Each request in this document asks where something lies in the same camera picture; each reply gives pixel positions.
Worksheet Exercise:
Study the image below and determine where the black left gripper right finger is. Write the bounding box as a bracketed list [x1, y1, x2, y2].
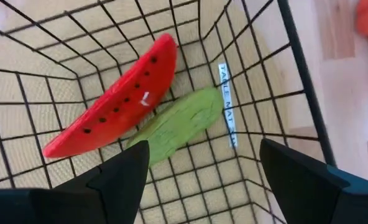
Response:
[259, 138, 368, 224]

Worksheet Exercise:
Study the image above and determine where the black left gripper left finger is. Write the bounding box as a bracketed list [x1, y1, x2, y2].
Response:
[0, 139, 150, 224]

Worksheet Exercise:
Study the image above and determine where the red watermelon slice toy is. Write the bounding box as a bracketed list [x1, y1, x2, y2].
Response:
[42, 33, 178, 159]

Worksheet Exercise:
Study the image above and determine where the white table mat label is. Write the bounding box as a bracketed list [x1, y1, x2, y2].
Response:
[218, 63, 238, 149]

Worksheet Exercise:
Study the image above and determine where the black wire basket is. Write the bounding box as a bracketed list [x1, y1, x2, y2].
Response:
[0, 0, 337, 224]

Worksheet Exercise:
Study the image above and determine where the light green cucumber toy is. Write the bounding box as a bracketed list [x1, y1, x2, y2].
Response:
[126, 86, 224, 166]

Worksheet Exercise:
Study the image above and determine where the round woven table mat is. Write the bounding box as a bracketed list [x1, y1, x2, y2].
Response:
[0, 0, 326, 224]

